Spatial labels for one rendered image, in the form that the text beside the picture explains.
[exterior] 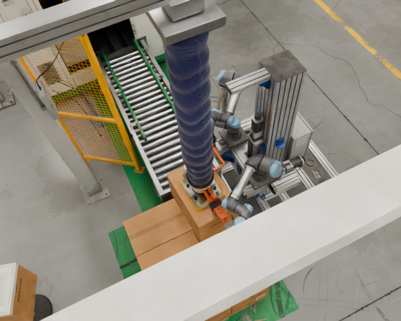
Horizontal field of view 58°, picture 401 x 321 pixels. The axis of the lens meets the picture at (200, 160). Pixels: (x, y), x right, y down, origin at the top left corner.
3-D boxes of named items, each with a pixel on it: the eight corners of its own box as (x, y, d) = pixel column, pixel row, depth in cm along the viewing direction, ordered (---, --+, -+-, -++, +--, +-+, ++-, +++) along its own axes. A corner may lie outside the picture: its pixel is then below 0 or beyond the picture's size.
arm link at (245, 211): (240, 199, 261) (233, 211, 257) (254, 206, 258) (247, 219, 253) (240, 204, 268) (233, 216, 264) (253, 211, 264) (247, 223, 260)
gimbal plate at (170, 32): (142, 9, 177) (140, 0, 173) (198, -9, 182) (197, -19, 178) (166, 46, 162) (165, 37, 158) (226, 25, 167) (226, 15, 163)
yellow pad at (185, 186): (177, 181, 326) (177, 179, 321) (188, 176, 328) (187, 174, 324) (196, 211, 309) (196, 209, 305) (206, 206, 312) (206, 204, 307)
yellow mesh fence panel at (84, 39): (79, 164, 473) (-13, 28, 295) (81, 156, 478) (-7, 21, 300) (142, 174, 458) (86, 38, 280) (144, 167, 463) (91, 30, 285)
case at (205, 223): (171, 193, 364) (166, 174, 330) (205, 176, 373) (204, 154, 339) (201, 244, 335) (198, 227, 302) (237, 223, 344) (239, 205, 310)
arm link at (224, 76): (225, 131, 339) (233, 74, 311) (209, 127, 342) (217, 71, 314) (228, 127, 349) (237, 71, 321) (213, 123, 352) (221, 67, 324)
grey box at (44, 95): (49, 105, 332) (34, 81, 306) (55, 102, 333) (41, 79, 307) (55, 120, 322) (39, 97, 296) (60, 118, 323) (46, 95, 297)
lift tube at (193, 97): (177, 151, 280) (149, 6, 174) (205, 139, 284) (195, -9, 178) (190, 175, 268) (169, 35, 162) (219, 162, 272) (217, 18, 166)
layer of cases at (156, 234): (131, 235, 401) (122, 221, 367) (212, 197, 418) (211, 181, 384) (174, 344, 341) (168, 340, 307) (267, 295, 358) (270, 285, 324)
